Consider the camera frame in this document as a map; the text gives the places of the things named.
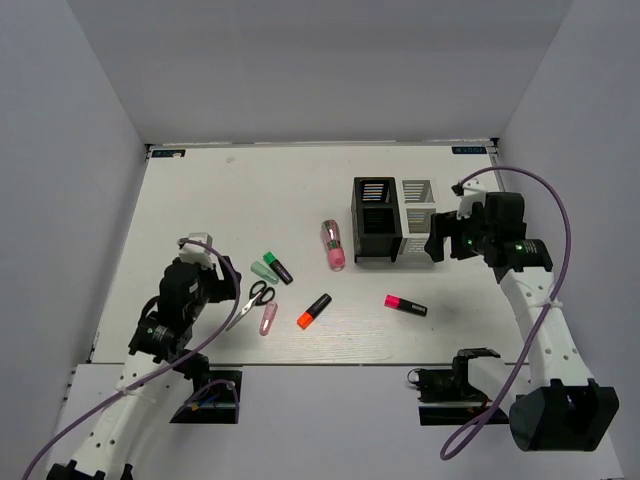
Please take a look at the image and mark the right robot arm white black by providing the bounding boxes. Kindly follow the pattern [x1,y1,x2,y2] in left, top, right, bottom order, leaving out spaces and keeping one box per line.
[425,188,619,452]

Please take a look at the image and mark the pink cap black highlighter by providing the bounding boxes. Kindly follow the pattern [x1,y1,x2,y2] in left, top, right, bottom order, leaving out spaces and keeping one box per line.
[384,295,428,317]

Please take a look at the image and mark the orange cap black highlighter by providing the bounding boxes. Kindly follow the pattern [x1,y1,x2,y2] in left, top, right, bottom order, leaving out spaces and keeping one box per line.
[297,293,332,329]

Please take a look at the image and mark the black handled scissors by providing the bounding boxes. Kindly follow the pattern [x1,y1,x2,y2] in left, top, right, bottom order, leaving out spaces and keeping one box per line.
[225,280,275,331]

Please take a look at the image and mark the white slotted pen holder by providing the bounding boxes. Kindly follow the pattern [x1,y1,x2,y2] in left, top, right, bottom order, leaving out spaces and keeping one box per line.
[398,179,438,258]

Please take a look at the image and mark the blue table label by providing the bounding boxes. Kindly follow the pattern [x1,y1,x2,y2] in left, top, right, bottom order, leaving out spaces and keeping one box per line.
[451,146,487,155]
[151,149,186,158]

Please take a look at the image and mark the black slotted pen holder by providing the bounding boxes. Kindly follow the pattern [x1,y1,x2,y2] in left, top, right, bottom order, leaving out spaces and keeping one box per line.
[351,177,403,262]

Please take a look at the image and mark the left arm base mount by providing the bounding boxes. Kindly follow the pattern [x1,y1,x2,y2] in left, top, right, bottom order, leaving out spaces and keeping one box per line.
[171,369,243,425]

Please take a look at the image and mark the pink translucent eraser case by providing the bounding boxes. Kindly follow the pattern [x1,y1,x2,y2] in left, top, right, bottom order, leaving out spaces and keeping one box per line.
[259,301,278,336]

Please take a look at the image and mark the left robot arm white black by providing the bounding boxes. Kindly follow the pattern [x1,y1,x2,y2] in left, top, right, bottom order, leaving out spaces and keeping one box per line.
[47,254,241,479]

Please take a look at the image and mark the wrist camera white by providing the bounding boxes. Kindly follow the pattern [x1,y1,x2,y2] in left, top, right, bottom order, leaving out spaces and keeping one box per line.
[178,232,213,269]
[451,178,487,220]

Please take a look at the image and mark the pale green eraser case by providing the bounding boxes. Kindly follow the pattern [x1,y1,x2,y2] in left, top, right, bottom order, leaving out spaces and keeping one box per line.
[250,261,279,285]

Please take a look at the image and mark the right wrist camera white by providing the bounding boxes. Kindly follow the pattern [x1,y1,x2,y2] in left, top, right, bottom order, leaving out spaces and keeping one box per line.
[451,178,487,220]

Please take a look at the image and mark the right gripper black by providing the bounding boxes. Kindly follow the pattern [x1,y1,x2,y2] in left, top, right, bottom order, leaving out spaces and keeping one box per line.
[424,204,495,262]

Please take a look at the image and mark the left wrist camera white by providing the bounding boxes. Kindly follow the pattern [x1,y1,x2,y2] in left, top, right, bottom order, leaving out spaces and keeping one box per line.
[178,232,213,269]

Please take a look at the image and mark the left blue table label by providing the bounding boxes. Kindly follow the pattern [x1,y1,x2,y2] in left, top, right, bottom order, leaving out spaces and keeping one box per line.
[151,149,186,158]

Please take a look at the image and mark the right blue table label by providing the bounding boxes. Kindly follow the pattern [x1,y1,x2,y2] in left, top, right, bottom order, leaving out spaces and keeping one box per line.
[451,146,487,155]

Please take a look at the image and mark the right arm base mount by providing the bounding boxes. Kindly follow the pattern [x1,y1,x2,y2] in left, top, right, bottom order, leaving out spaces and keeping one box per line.
[407,348,500,426]

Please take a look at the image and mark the pink patterned glue bottle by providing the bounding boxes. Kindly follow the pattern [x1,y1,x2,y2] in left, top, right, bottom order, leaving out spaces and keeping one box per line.
[321,219,346,271]

